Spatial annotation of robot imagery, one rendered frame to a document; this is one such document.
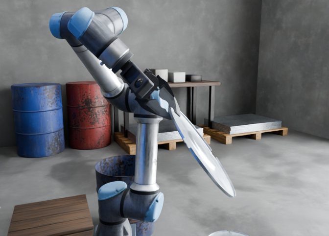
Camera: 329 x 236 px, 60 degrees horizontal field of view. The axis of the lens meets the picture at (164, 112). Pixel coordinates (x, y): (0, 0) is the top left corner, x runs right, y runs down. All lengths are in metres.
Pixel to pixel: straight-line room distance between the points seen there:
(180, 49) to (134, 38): 0.84
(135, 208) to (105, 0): 3.78
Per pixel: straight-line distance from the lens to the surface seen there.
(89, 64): 0.98
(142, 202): 1.13
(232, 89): 5.59
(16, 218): 1.81
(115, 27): 0.80
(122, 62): 0.72
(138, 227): 2.01
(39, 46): 4.38
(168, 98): 0.74
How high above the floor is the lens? 1.18
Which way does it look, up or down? 10 degrees down
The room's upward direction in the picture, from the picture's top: straight up
